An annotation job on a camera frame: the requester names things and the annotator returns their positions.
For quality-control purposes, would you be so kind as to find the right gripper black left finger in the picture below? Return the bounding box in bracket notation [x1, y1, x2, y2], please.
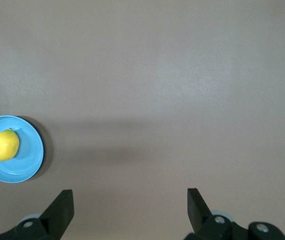
[0, 189, 75, 240]

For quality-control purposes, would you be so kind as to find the yellow lemon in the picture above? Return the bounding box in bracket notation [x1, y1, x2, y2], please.
[0, 128, 21, 162]

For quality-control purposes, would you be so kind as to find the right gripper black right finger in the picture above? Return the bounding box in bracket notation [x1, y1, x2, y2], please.
[186, 187, 285, 240]

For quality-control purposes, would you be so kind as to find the blue plate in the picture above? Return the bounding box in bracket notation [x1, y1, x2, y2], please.
[0, 114, 45, 184]

